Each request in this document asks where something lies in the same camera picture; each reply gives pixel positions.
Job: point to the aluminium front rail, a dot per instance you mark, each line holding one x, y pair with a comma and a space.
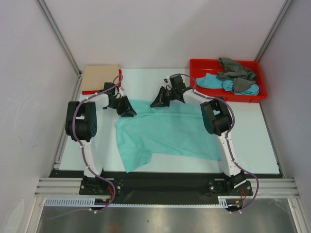
58, 187

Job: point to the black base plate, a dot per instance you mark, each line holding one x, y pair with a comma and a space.
152, 188

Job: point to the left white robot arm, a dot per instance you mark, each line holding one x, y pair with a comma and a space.
81, 122

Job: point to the left white cable duct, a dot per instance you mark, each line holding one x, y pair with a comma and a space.
99, 203

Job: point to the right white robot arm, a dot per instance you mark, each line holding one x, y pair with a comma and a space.
218, 121

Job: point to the right white cable duct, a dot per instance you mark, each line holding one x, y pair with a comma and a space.
231, 203

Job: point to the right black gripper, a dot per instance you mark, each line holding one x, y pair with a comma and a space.
160, 101

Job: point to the blue t shirt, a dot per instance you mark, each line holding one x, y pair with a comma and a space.
210, 81

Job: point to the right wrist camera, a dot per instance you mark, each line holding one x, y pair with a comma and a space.
175, 82

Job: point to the mint green t shirt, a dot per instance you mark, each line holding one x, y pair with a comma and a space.
174, 130

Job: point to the white cable duct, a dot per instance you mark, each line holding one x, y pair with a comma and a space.
231, 203
99, 203

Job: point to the folded red t shirt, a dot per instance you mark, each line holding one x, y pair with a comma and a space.
94, 91

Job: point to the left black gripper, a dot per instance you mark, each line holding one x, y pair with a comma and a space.
127, 105

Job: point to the red plastic bin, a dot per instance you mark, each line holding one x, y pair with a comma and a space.
200, 67

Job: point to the right aluminium frame post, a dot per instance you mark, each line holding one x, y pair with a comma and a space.
274, 28

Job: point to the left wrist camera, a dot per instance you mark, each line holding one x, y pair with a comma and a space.
120, 91

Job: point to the aluminium frame post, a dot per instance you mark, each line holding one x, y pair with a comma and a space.
274, 28
58, 35

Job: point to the folded beige t shirt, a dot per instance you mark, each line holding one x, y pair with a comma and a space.
94, 76

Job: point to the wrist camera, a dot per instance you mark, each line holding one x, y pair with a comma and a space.
175, 82
120, 91

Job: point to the left aluminium frame post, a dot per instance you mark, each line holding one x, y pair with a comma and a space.
58, 35

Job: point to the grey t shirt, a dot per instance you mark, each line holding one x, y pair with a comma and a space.
236, 78

